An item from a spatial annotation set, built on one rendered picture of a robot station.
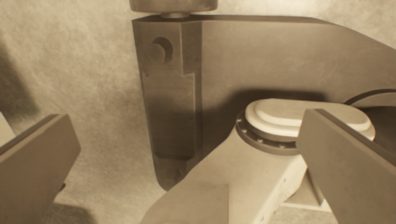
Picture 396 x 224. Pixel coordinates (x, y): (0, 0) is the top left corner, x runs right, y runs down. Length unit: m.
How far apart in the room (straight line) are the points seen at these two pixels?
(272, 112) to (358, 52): 0.23
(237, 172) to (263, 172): 0.04
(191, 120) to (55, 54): 0.57
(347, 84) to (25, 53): 1.00
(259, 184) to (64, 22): 0.73
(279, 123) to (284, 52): 0.17
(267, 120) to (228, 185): 0.13
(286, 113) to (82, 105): 0.75
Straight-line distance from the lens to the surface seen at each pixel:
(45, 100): 1.02
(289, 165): 0.34
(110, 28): 0.72
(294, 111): 0.38
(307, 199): 0.49
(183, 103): 0.49
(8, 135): 0.88
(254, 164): 0.33
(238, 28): 0.45
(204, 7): 0.45
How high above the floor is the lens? 0.61
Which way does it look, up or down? 58 degrees down
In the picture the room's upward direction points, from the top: 161 degrees counter-clockwise
